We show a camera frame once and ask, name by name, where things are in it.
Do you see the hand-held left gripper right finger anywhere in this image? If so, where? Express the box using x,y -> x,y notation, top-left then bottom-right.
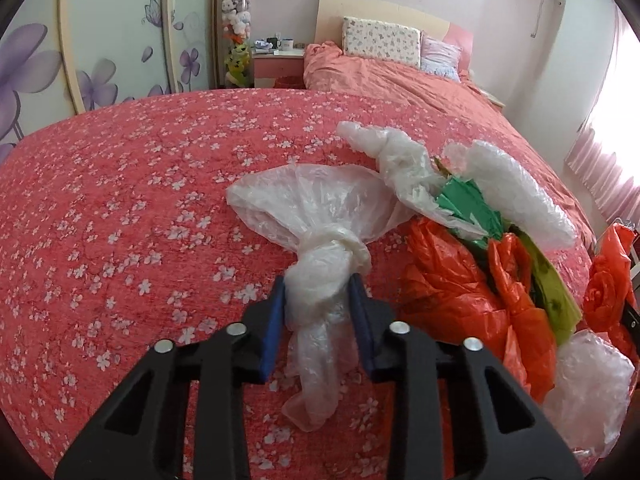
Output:
347,274 -> 586,480

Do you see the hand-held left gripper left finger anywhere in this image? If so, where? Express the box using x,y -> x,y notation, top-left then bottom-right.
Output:
54,275 -> 288,480

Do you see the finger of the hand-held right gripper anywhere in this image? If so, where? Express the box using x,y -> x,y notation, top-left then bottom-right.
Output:
618,304 -> 640,361

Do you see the orange plastic bag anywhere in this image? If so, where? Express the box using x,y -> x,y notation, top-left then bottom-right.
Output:
582,222 -> 640,366
487,234 -> 558,403
400,217 -> 506,341

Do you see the olive green plastic bag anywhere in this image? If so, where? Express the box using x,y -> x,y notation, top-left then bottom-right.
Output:
510,225 -> 583,346

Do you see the knotted clear plastic bag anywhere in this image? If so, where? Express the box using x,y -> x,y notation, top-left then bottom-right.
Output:
226,164 -> 416,433

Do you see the crumpled clear plastic bag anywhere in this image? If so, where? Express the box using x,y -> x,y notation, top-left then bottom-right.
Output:
336,121 -> 481,238

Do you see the pink curtain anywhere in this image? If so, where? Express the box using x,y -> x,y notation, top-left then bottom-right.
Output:
565,10 -> 640,231

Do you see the large bubble wrap sheet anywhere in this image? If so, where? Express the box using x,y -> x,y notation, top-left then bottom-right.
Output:
445,140 -> 578,251

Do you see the red floral blanket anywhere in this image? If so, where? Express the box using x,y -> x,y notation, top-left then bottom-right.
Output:
0,87 -> 608,480

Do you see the bed with pink cover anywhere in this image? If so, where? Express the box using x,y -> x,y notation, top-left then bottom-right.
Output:
302,41 -> 506,111

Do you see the pink and white nightstand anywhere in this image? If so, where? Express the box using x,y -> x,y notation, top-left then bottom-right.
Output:
251,50 -> 307,90

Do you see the pink striped pillow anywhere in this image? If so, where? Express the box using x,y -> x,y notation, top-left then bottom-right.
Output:
420,32 -> 463,81

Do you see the floral white pillow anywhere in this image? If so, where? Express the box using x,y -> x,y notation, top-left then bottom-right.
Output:
341,16 -> 422,68

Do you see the clear tube of plush toys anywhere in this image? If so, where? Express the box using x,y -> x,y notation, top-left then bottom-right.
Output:
220,0 -> 256,88

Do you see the beige and pink headboard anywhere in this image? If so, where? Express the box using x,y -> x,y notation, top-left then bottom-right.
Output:
316,0 -> 474,73

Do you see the air conditioner pipe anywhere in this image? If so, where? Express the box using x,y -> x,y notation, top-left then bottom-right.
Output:
530,0 -> 567,40

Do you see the wardrobe with purple flowers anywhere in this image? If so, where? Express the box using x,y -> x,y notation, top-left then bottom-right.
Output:
0,0 -> 221,161

